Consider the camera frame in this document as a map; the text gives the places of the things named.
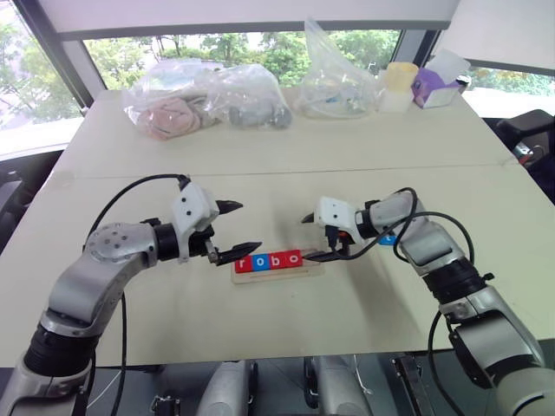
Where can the purple tissue box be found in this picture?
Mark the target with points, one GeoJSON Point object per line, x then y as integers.
{"type": "Point", "coordinates": [433, 93]}

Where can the white translucent container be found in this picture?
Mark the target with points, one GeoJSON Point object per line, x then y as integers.
{"type": "Point", "coordinates": [393, 100]}

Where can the clear bag with pink plush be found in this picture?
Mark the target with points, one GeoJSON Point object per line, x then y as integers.
{"type": "Point", "coordinates": [169, 112]}

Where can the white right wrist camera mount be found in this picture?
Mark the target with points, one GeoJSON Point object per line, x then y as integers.
{"type": "Point", "coordinates": [336, 212]}

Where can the grey rounded shape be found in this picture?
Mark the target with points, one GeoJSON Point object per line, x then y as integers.
{"type": "Point", "coordinates": [227, 390]}
{"type": "Point", "coordinates": [338, 385]}

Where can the clear bag with grey items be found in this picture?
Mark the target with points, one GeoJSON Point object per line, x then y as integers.
{"type": "Point", "coordinates": [256, 108]}

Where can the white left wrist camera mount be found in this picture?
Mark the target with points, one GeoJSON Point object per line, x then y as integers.
{"type": "Point", "coordinates": [193, 208]}

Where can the red letter r tile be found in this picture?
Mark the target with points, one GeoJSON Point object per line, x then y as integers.
{"type": "Point", "coordinates": [243, 264]}

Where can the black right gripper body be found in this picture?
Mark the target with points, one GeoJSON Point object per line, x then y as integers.
{"type": "Point", "coordinates": [338, 242]}

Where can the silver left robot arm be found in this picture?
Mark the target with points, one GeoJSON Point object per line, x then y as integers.
{"type": "Point", "coordinates": [108, 247]}

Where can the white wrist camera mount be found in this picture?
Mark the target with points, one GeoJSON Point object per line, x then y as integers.
{"type": "Point", "coordinates": [193, 208]}
{"type": "Point", "coordinates": [336, 212]}

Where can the dark chair beside table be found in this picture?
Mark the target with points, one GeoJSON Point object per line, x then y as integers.
{"type": "Point", "coordinates": [21, 190]}

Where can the black office chair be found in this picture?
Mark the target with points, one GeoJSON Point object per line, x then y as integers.
{"type": "Point", "coordinates": [529, 130]}

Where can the grey window frame post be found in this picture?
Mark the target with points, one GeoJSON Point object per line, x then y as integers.
{"type": "Point", "coordinates": [60, 56]}
{"type": "Point", "coordinates": [412, 47]}

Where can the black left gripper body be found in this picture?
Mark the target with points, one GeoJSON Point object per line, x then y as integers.
{"type": "Point", "coordinates": [199, 247]}

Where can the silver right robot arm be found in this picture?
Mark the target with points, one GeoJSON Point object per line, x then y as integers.
{"type": "Point", "coordinates": [433, 247]}

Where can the blue letter o tile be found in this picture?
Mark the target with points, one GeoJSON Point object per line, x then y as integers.
{"type": "Point", "coordinates": [259, 262]}

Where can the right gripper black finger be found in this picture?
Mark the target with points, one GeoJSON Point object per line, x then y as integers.
{"type": "Point", "coordinates": [310, 218]}
{"type": "Point", "coordinates": [323, 256]}

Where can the black bracket under table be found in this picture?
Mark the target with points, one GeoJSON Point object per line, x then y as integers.
{"type": "Point", "coordinates": [412, 385]}

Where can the blue block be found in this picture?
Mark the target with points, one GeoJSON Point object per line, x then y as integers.
{"type": "Point", "coordinates": [385, 241]}

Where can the wooden block tray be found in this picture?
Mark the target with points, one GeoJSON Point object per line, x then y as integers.
{"type": "Point", "coordinates": [277, 277]}

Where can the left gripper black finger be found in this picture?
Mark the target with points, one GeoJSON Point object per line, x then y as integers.
{"type": "Point", "coordinates": [227, 206]}
{"type": "Point", "coordinates": [238, 253]}

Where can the tall clear plastic bag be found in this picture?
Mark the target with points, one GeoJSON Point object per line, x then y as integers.
{"type": "Point", "coordinates": [334, 86]}

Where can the red letter b tile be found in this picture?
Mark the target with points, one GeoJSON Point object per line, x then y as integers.
{"type": "Point", "coordinates": [276, 260]}

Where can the white roller blind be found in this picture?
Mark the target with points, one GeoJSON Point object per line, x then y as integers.
{"type": "Point", "coordinates": [217, 13]}

